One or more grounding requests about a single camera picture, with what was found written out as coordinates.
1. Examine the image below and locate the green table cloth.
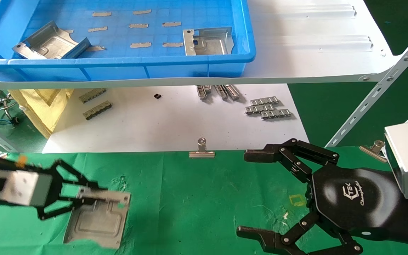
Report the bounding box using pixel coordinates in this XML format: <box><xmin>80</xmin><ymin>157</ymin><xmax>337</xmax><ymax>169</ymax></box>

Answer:
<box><xmin>0</xmin><ymin>146</ymin><xmax>408</xmax><ymax>255</ymax></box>

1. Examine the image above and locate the blue plastic bin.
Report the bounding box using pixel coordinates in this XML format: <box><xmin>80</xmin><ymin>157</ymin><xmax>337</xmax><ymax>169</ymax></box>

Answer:
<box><xmin>0</xmin><ymin>0</ymin><xmax>256</xmax><ymax>83</ymax></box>

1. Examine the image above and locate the plain white shelf board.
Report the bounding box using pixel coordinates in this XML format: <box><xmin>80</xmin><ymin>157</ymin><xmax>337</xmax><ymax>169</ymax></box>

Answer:
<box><xmin>41</xmin><ymin>84</ymin><xmax>311</xmax><ymax>154</ymax></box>

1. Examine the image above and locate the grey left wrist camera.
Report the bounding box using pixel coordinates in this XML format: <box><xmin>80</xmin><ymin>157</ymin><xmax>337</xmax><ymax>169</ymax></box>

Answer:
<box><xmin>0</xmin><ymin>167</ymin><xmax>54</xmax><ymax>208</ymax></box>

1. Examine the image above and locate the silver stamped metal bracket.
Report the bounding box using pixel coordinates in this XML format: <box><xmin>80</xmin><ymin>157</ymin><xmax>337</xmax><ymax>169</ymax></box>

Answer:
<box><xmin>63</xmin><ymin>188</ymin><xmax>132</xmax><ymax>249</ymax></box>
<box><xmin>12</xmin><ymin>21</ymin><xmax>92</xmax><ymax>60</ymax></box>
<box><xmin>183</xmin><ymin>27</ymin><xmax>234</xmax><ymax>56</ymax></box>

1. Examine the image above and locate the grey metal chain strip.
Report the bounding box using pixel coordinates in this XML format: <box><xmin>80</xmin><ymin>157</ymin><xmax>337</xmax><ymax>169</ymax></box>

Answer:
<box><xmin>261</xmin><ymin>109</ymin><xmax>292</xmax><ymax>120</ymax></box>
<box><xmin>78</xmin><ymin>88</ymin><xmax>107</xmax><ymax>104</ymax></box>
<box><xmin>225</xmin><ymin>85</ymin><xmax>240</xmax><ymax>100</ymax></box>
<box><xmin>245</xmin><ymin>104</ymin><xmax>274</xmax><ymax>115</ymax></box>
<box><xmin>250</xmin><ymin>97</ymin><xmax>279</xmax><ymax>106</ymax></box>
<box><xmin>83</xmin><ymin>101</ymin><xmax>113</xmax><ymax>120</ymax></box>
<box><xmin>214</xmin><ymin>85</ymin><xmax>228</xmax><ymax>100</ymax></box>
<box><xmin>196</xmin><ymin>85</ymin><xmax>212</xmax><ymax>101</ymax></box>

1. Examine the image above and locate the yellow cloth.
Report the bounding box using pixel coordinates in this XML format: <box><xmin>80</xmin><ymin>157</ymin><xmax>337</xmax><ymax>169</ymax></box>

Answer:
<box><xmin>8</xmin><ymin>89</ymin><xmax>74</xmax><ymax>138</ymax></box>

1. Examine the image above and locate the white shelf board with ribs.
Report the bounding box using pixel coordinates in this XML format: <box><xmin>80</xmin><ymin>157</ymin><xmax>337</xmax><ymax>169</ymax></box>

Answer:
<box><xmin>0</xmin><ymin>0</ymin><xmax>403</xmax><ymax>91</ymax></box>

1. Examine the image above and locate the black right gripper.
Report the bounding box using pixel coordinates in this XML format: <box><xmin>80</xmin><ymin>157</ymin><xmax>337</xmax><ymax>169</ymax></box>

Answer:
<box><xmin>237</xmin><ymin>138</ymin><xmax>408</xmax><ymax>255</ymax></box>

